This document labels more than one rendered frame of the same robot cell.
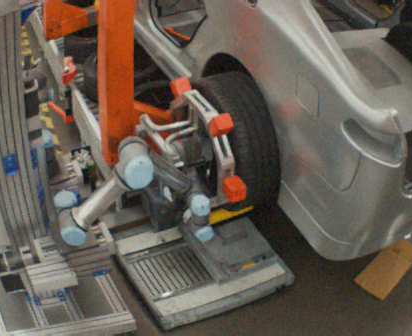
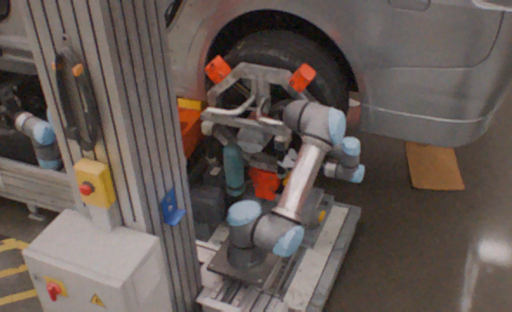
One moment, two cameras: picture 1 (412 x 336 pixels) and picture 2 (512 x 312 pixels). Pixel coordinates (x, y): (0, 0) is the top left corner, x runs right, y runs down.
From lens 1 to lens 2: 1.84 m
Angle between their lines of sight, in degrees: 30
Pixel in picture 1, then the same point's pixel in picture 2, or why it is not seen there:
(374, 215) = not seen: outside the picture
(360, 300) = (441, 200)
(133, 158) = (329, 113)
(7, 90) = (157, 90)
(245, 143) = (326, 85)
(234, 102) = (294, 54)
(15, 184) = (173, 236)
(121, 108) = not seen: hidden behind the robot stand
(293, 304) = (384, 233)
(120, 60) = not seen: hidden behind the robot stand
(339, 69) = not seen: outside the picture
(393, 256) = (424, 151)
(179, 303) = (301, 288)
